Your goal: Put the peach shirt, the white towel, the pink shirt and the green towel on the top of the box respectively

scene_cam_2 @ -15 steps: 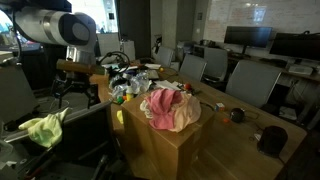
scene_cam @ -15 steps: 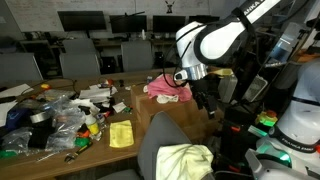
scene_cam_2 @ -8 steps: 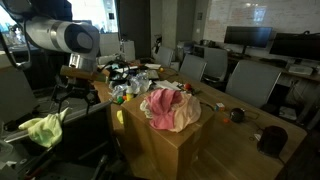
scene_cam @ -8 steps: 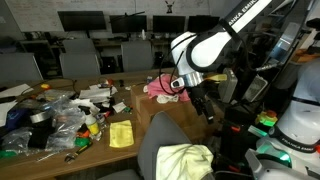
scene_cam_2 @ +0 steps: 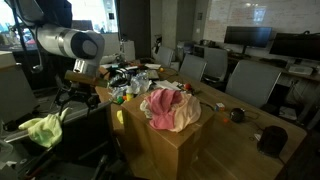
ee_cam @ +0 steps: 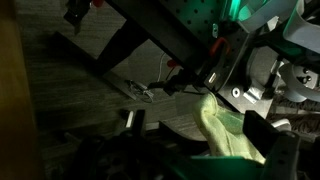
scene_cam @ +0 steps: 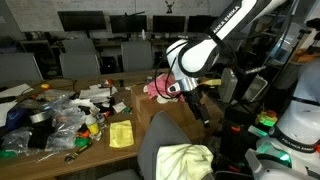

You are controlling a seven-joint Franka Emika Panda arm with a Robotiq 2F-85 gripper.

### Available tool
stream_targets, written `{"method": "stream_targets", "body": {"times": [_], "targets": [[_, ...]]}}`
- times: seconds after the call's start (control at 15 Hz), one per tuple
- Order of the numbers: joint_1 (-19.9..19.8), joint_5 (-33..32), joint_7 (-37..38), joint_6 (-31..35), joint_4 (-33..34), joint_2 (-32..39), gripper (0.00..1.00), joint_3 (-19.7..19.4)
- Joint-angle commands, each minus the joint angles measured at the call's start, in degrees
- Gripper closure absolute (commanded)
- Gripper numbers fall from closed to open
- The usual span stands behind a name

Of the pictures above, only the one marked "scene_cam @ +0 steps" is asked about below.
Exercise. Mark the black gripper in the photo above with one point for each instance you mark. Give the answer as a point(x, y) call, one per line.
point(196, 103)

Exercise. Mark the light green towel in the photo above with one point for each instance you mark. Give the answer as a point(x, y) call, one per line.
point(183, 163)

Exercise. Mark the pink shirt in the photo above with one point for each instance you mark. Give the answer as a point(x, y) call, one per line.
point(160, 86)

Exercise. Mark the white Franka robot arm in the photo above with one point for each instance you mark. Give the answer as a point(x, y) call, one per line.
point(213, 40)

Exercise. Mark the large brown cardboard box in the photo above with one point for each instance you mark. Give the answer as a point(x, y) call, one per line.
point(186, 113)

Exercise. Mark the white space heater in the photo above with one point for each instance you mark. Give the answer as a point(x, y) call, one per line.
point(228, 86)

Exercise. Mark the grey office chair holding clothes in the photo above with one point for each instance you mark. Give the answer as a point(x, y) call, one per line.
point(160, 140)

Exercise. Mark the yellow cleaning cloth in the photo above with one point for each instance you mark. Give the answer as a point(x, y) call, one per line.
point(121, 134)

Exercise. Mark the red ball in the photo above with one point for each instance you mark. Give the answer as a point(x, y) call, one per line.
point(110, 82)

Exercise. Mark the black computer monitor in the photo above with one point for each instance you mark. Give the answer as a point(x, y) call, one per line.
point(169, 24)
point(81, 20)

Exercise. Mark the stack of white papers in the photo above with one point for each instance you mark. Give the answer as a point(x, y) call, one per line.
point(96, 92)

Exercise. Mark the spray bottle with yellow label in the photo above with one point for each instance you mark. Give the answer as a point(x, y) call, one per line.
point(92, 125)

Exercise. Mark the green plastic toy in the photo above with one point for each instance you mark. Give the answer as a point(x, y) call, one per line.
point(82, 141)

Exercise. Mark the black monitor with light bar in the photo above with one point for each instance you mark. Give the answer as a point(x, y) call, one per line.
point(128, 24)

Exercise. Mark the clear plastic bag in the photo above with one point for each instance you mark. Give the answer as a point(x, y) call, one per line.
point(56, 123)

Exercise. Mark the small orange yellow ball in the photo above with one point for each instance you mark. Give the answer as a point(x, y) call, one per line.
point(45, 86)

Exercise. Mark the grey tape roll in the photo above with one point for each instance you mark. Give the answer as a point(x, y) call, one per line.
point(40, 116)

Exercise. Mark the wooden camera mount plate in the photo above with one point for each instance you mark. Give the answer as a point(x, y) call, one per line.
point(210, 82)

